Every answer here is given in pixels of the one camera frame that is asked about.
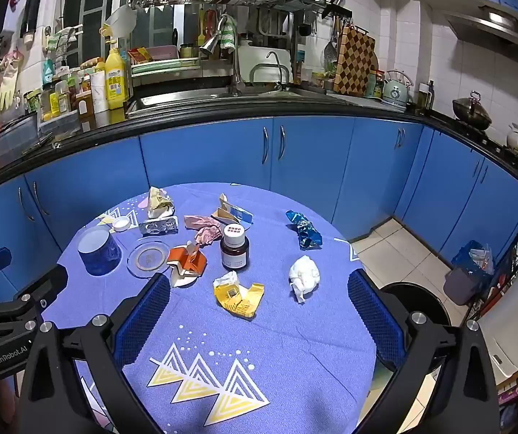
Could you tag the small curved faucet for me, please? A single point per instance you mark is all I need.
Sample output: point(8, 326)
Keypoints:
point(286, 70)

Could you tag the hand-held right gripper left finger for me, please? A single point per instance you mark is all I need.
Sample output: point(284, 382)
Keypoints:
point(143, 321)

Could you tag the cluster of condiment jars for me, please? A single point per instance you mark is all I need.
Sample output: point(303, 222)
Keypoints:
point(59, 95)

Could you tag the checkered wooden cutting board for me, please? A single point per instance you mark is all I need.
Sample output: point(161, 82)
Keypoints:
point(354, 63)

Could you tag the white bottle cap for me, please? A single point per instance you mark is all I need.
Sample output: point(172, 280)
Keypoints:
point(121, 224)

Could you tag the blue foil wrapper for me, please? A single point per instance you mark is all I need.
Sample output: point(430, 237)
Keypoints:
point(304, 230)

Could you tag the clear plastic blister pack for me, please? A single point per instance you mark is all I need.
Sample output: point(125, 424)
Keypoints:
point(159, 226)

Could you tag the beige paper bag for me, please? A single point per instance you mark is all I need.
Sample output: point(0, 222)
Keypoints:
point(159, 203)

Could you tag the white tissue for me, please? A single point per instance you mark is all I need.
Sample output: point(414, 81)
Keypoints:
point(304, 275)

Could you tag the green kettle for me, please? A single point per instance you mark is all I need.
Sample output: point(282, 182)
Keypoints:
point(395, 90)

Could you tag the kitchen window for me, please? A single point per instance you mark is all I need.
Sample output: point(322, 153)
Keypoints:
point(91, 18)

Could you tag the dark wok with lid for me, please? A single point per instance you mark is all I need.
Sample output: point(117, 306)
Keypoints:
point(471, 115)

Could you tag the yellow wrapper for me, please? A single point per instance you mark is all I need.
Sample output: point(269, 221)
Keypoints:
point(234, 296)

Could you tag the blue bag on floor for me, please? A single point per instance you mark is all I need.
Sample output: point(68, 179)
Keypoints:
point(460, 280)

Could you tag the torn blue cardboard box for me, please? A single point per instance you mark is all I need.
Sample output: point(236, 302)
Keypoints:
point(229, 212)

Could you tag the black kitchen countertop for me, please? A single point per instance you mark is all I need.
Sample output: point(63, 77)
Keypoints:
point(240, 110)

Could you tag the pink cardboard box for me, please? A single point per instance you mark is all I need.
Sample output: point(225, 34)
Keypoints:
point(512, 393)

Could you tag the round table blue cloth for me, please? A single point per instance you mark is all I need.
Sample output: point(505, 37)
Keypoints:
point(263, 370)

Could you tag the tall steel faucet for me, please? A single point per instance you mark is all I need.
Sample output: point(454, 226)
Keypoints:
point(236, 68)

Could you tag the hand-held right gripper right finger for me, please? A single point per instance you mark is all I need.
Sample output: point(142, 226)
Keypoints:
point(374, 321)

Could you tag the brown medicine bottle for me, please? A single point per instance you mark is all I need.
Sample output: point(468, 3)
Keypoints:
point(234, 253)

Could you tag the clear round plastic lid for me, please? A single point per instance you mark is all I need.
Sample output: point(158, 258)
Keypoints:
point(148, 258)

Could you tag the white plastic board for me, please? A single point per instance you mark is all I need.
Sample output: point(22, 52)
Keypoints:
point(261, 72)

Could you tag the stainless steel sink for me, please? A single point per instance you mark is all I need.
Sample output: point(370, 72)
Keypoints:
point(186, 95)

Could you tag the black wall-mounted holder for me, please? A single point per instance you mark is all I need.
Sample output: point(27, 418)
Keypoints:
point(31, 9)

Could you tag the green striped cloth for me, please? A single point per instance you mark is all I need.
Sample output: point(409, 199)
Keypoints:
point(227, 31)

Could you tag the white hanging plastic jug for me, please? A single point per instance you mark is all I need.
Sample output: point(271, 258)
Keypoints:
point(121, 20)

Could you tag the pink wrapper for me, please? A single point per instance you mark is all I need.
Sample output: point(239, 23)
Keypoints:
point(207, 233)

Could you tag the black gas stove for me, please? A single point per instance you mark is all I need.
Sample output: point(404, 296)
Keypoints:
point(498, 144)

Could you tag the hanging metal strainer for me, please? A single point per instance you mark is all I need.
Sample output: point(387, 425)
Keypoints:
point(330, 52)

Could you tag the black round trash bin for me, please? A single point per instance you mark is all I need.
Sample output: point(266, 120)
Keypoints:
point(417, 298)

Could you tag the dark oil bottle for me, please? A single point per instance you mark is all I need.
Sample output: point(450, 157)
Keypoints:
point(430, 97)

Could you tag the clear storage box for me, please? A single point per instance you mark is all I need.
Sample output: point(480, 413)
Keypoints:
point(14, 138)

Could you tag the green dish tray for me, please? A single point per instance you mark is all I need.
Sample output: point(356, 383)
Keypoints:
point(164, 68)

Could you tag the steel range hood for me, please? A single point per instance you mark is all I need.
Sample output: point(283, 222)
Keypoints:
point(489, 25)

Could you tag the orange torn carton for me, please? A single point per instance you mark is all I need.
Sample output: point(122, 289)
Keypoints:
point(186, 260)

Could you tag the blue base cabinets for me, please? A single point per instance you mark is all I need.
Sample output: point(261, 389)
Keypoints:
point(204, 153)

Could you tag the yellow rubber gloves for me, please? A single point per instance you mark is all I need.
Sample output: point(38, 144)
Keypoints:
point(7, 86)

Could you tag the white plastic container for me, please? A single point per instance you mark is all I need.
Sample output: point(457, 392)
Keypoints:
point(512, 325)

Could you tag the yellow detergent bottle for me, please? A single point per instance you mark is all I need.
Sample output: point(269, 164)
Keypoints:
point(116, 77)

